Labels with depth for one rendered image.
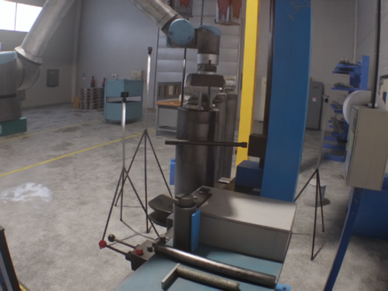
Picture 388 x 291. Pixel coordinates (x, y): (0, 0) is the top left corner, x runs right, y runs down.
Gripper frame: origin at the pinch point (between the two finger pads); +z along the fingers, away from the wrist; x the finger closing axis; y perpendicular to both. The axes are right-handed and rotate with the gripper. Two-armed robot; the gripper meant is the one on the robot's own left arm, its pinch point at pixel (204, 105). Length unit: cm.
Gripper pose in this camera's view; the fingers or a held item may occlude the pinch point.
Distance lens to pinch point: 121.7
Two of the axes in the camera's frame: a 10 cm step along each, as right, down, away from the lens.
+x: -9.9, -0.4, -1.0
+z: -0.6, 9.7, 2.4
